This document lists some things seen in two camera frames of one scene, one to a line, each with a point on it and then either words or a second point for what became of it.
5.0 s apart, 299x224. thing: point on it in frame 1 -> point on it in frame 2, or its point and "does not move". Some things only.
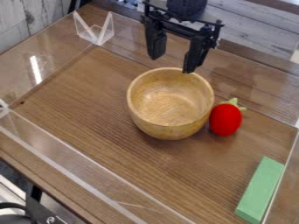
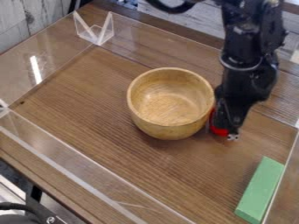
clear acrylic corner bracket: [96, 34] does not move
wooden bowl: [169, 102] does not move
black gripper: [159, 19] -> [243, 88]
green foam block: [253, 202] does not move
